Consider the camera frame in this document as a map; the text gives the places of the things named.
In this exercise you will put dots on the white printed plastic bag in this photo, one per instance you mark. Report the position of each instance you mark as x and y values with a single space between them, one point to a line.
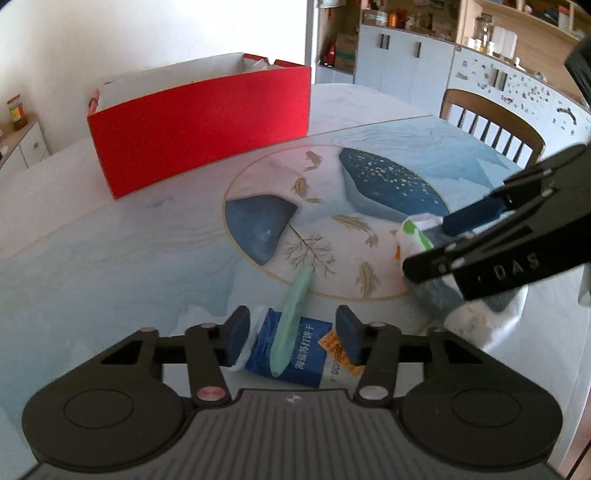
434 295

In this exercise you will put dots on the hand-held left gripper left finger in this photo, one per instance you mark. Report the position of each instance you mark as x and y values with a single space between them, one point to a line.
238 337

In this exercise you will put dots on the printed white blue desktop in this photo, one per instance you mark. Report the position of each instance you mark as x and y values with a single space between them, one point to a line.
138 258

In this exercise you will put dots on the mint green stick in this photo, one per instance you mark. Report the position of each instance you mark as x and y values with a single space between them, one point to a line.
295 304

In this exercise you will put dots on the large white wall cabinet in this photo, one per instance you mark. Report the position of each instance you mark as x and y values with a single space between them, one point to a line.
415 60

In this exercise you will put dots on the small white wood-topped cabinet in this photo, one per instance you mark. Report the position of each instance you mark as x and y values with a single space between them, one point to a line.
25 145

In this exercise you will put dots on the red cardboard box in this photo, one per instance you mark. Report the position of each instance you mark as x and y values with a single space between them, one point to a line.
198 129

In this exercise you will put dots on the blue snack packet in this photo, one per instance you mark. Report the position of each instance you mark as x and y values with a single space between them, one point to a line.
309 357

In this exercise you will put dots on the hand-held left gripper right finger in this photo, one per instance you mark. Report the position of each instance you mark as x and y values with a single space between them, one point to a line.
348 337

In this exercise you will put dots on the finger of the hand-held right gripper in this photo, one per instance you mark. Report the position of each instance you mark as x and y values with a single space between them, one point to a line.
471 214
498 270

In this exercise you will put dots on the red bottle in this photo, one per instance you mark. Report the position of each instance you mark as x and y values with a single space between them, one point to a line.
328 55

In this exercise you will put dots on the red lidded jar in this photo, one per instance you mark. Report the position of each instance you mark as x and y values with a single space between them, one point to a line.
17 113

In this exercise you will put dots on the brown wooden chair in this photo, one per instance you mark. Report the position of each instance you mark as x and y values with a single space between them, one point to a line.
508 124

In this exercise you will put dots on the brown cardboard box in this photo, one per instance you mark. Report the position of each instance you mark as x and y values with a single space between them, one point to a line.
346 51

